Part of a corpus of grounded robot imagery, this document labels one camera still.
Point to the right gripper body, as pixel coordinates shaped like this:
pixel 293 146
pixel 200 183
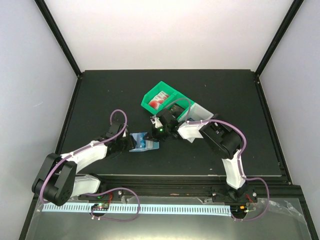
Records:
pixel 160 134

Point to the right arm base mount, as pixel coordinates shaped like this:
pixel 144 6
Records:
pixel 227 194

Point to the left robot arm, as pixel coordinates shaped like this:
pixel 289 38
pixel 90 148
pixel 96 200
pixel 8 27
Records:
pixel 57 180

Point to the frame post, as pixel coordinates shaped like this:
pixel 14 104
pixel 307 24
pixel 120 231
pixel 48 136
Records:
pixel 282 29
pixel 47 15

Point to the slotted white cable duct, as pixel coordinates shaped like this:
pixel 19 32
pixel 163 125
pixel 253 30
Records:
pixel 147 209

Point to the blue VIP card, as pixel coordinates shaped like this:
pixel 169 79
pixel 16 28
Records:
pixel 140 141

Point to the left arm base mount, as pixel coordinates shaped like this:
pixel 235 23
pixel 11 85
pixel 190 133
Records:
pixel 107 197

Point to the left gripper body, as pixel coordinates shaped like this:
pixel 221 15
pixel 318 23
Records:
pixel 125 146

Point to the red and white cards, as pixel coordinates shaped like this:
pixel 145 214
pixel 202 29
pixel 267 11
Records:
pixel 158 100

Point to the right rear frame post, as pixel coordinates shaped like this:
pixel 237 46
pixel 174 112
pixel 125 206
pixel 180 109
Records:
pixel 282 29

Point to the green plastic bin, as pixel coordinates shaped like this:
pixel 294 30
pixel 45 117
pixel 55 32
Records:
pixel 174 95

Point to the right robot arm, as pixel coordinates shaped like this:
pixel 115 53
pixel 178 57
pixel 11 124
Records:
pixel 224 139

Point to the left rear frame post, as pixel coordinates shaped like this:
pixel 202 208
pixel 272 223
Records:
pixel 47 15

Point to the white plastic bin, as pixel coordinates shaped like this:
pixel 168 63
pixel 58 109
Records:
pixel 200 115

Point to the clear plastic sheet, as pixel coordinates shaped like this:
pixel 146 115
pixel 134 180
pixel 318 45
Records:
pixel 279 219

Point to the light blue card holder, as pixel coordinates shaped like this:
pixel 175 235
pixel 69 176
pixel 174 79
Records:
pixel 151 145

